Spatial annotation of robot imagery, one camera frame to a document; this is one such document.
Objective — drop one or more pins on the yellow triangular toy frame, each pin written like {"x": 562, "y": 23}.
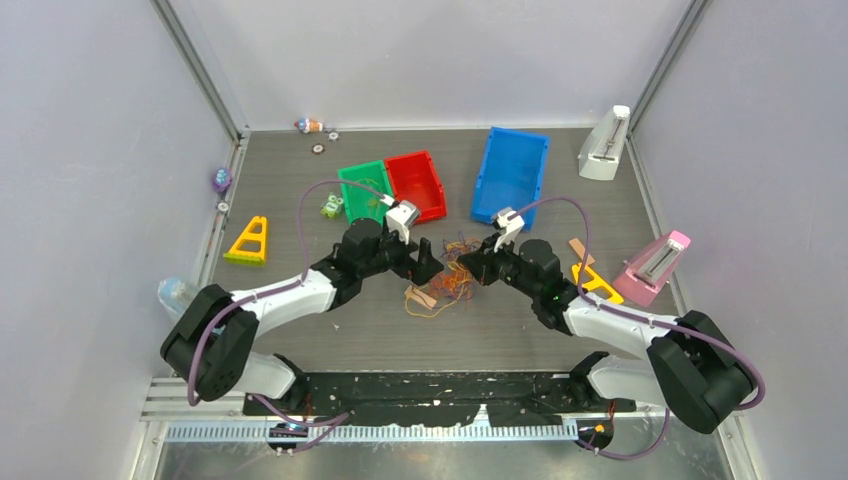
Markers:
{"x": 250, "y": 248}

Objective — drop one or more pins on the green plastic bin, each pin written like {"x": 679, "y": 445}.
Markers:
{"x": 359, "y": 203}

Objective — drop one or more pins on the yellow orange toy piece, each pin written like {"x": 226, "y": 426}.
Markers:
{"x": 592, "y": 282}

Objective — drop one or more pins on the blue plastic bin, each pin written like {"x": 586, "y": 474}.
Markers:
{"x": 511, "y": 173}

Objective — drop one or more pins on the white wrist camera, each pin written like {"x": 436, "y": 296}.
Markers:
{"x": 508, "y": 224}
{"x": 400, "y": 217}

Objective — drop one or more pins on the white metronome box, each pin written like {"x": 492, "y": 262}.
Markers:
{"x": 600, "y": 154}

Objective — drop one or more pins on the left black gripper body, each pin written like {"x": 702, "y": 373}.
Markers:
{"x": 392, "y": 255}

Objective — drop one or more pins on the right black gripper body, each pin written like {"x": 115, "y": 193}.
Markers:
{"x": 506, "y": 267}

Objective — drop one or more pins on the purple round toy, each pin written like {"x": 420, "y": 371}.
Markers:
{"x": 222, "y": 180}

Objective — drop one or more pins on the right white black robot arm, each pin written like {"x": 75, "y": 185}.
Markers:
{"x": 684, "y": 364}

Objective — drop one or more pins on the red plastic bin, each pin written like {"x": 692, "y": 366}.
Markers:
{"x": 413, "y": 177}

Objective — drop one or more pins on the small wooden block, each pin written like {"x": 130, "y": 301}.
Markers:
{"x": 420, "y": 297}

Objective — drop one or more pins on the small figurine toy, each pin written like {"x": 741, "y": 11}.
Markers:
{"x": 308, "y": 125}

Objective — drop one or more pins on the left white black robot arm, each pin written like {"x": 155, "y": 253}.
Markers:
{"x": 211, "y": 344}

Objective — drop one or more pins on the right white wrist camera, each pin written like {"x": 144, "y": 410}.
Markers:
{"x": 508, "y": 224}

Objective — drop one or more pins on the pink metronome box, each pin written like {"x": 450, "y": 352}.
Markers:
{"x": 645, "y": 274}

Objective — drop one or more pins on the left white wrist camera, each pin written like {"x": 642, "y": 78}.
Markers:
{"x": 400, "y": 217}

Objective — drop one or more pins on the clear plastic bottle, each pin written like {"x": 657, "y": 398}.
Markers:
{"x": 173, "y": 298}

